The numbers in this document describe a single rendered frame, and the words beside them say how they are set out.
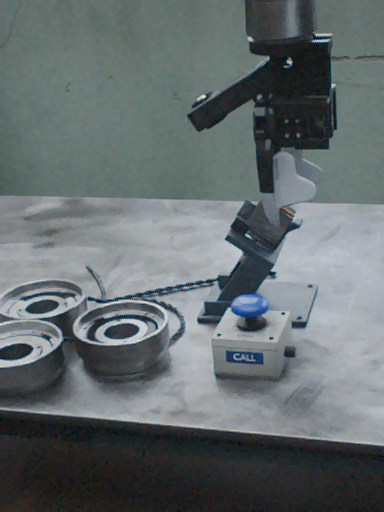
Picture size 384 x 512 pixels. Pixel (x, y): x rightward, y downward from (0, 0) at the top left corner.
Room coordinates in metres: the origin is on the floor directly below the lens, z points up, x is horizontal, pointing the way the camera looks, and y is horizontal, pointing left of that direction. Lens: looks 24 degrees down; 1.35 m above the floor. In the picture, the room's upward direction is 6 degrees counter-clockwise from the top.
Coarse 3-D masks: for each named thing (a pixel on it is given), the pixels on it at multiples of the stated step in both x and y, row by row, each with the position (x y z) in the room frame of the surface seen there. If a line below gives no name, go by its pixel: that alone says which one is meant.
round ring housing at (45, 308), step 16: (16, 288) 1.13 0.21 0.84; (32, 288) 1.14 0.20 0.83; (48, 288) 1.14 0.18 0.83; (64, 288) 1.13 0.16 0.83; (80, 288) 1.11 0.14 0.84; (0, 304) 1.10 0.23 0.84; (32, 304) 1.11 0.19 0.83; (48, 304) 1.11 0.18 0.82; (64, 304) 1.09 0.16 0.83; (80, 304) 1.07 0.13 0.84; (0, 320) 1.07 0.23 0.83; (48, 320) 1.04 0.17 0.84; (64, 320) 1.05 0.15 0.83; (64, 336) 1.05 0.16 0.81
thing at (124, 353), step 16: (112, 304) 1.06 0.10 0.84; (128, 304) 1.06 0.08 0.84; (144, 304) 1.05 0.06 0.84; (80, 320) 1.03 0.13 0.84; (128, 320) 1.03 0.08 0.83; (160, 320) 1.03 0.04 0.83; (80, 336) 1.01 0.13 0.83; (96, 336) 1.00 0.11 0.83; (112, 336) 1.03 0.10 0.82; (128, 336) 1.03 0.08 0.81; (160, 336) 0.98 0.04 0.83; (80, 352) 0.98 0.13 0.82; (96, 352) 0.96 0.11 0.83; (112, 352) 0.96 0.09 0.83; (128, 352) 0.96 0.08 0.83; (144, 352) 0.96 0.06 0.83; (160, 352) 0.98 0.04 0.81; (96, 368) 0.97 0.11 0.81; (112, 368) 0.96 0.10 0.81; (128, 368) 0.96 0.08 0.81; (144, 368) 0.97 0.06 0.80
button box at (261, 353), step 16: (224, 320) 0.98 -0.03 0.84; (240, 320) 0.97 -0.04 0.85; (272, 320) 0.97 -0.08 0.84; (288, 320) 0.98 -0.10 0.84; (224, 336) 0.95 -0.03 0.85; (240, 336) 0.94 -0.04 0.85; (256, 336) 0.94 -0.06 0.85; (272, 336) 0.93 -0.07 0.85; (288, 336) 0.97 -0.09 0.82; (224, 352) 0.94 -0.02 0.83; (240, 352) 0.93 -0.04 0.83; (256, 352) 0.93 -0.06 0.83; (272, 352) 0.92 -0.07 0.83; (288, 352) 0.95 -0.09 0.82; (224, 368) 0.94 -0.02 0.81; (240, 368) 0.93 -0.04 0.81; (256, 368) 0.93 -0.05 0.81; (272, 368) 0.92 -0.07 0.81
